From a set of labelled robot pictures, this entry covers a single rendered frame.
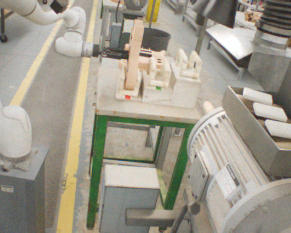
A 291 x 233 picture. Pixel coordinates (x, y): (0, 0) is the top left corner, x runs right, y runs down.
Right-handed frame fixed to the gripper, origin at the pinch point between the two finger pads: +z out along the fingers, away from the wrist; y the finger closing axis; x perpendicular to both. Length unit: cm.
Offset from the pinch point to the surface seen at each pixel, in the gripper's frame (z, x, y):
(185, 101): 35.2, -17.3, 13.8
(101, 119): -10.2, -28.1, 27.7
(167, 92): 23.6, -13.7, 13.8
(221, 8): 18, 45, 88
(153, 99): 16.7, -18.9, 13.9
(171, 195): 39, -79, 24
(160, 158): 37, -83, -21
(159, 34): 52, -49, -269
